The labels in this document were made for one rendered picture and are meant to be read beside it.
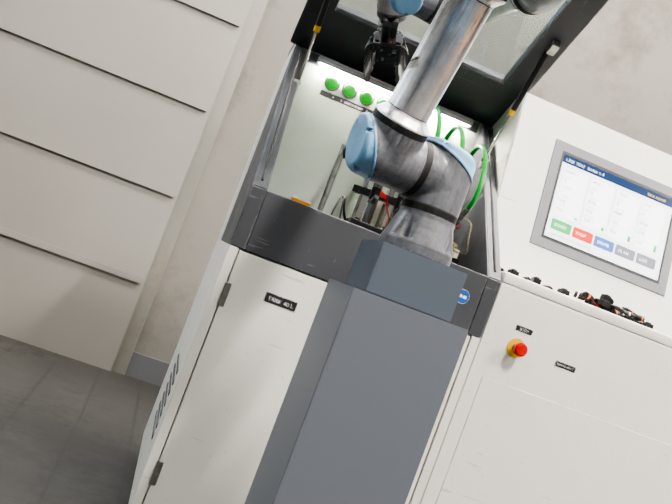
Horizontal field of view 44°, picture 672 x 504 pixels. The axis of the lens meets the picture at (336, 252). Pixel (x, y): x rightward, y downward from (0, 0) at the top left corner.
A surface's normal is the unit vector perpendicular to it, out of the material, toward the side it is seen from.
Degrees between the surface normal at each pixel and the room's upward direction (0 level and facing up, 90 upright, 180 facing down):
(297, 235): 90
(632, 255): 76
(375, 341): 90
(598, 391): 90
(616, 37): 90
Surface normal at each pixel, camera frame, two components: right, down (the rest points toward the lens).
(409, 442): 0.19, 0.04
